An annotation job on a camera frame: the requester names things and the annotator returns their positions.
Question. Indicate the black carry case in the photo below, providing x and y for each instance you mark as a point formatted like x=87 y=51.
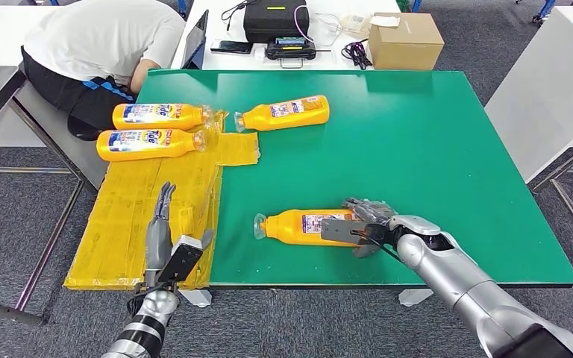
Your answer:
x=274 y=23

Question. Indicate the brown cardboard box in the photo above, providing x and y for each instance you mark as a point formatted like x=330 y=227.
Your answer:
x=407 y=47

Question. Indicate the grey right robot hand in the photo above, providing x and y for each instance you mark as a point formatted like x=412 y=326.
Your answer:
x=373 y=211

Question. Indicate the white table foot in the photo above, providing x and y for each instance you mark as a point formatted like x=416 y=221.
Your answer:
x=200 y=298
x=412 y=297

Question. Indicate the person's right forearm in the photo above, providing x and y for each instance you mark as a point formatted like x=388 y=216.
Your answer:
x=143 y=76

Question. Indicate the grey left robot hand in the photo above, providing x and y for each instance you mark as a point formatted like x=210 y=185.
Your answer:
x=158 y=247

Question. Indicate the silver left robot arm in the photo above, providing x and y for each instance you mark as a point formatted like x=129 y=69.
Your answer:
x=153 y=309

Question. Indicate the black smartphone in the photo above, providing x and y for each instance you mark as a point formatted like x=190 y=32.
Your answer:
x=232 y=46

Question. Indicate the blue wheeled frame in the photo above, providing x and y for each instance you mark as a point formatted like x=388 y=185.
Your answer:
x=545 y=6

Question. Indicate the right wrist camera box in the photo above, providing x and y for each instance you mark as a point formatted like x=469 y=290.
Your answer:
x=341 y=231

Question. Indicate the blue post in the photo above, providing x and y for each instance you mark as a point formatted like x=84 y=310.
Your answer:
x=182 y=6
x=415 y=4

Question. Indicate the clear plastic bag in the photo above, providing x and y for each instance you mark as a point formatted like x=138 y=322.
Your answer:
x=356 y=23

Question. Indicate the green crate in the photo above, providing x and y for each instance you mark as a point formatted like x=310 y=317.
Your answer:
x=402 y=4

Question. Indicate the person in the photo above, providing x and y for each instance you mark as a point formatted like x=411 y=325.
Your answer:
x=98 y=34

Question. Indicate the small white adapter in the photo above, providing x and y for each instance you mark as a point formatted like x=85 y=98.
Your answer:
x=260 y=51

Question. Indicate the tablet with white cover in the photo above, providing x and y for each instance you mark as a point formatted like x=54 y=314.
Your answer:
x=196 y=35

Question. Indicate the black handheld controller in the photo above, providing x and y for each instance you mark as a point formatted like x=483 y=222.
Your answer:
x=291 y=49

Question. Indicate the orange detergent bottle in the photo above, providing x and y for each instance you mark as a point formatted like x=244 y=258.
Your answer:
x=178 y=148
x=190 y=117
x=291 y=119
x=286 y=230

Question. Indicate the white paper slip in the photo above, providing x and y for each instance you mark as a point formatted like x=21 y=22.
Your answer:
x=385 y=20

